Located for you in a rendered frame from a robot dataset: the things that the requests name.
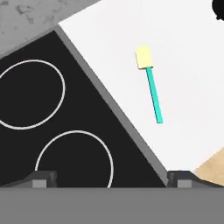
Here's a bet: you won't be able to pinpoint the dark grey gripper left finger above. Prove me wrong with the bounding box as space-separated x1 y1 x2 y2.
0 171 59 189

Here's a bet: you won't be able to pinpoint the black round object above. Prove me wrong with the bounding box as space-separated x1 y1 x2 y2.
211 0 224 21

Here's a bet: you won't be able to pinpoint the teal-handled cream spatula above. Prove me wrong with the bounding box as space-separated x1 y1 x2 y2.
135 45 164 124

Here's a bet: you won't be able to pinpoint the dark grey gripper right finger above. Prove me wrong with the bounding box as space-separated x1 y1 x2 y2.
166 170 224 189

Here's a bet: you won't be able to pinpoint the black hob with white rings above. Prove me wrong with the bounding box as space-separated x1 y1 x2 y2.
0 24 170 189

